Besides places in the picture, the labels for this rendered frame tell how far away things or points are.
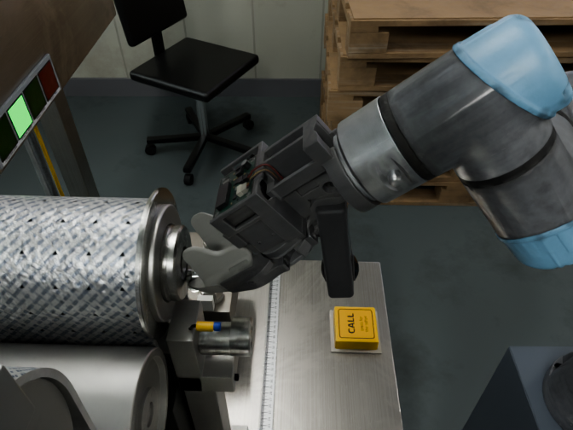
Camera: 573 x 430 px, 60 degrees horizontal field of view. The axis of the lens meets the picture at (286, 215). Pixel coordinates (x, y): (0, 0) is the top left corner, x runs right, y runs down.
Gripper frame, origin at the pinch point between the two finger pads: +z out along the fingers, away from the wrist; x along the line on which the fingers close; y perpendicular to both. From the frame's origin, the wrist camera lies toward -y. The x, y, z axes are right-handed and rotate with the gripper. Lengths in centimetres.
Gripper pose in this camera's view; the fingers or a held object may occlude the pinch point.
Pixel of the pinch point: (205, 276)
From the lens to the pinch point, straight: 51.5
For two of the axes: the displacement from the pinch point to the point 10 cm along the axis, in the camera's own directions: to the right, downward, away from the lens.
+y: -6.4, -5.7, -5.1
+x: -0.3, 6.8, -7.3
